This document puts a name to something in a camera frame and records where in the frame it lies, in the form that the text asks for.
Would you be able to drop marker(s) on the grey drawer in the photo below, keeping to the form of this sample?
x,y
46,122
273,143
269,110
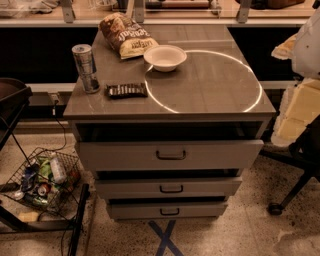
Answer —
x,y
166,210
169,155
168,188

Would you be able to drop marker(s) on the grey drawer cabinet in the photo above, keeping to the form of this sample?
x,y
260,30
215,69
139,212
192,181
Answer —
x,y
212,96

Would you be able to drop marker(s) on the grey top drawer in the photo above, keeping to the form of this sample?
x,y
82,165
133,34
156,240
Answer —
x,y
169,155

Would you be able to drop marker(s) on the grey bottom drawer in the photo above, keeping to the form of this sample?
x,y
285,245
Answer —
x,y
166,210

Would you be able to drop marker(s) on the dark snack bar wrapper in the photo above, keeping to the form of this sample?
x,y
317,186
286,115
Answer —
x,y
127,90

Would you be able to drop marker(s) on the white bowl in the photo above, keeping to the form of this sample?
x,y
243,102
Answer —
x,y
165,58

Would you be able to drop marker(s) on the brown chip bag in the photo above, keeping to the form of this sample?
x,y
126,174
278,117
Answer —
x,y
126,36

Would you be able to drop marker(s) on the silver drink can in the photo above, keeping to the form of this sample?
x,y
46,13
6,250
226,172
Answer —
x,y
85,64

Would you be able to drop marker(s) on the clear plastic bottle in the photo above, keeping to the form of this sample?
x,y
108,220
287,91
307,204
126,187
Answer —
x,y
57,168

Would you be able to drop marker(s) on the red soda can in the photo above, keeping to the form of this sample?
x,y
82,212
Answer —
x,y
44,189

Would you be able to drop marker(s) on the black office chair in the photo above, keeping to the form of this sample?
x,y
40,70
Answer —
x,y
304,153

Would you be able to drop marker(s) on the black cart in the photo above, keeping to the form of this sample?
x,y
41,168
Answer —
x,y
14,98

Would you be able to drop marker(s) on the wire basket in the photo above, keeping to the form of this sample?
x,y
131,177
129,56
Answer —
x,y
23,184

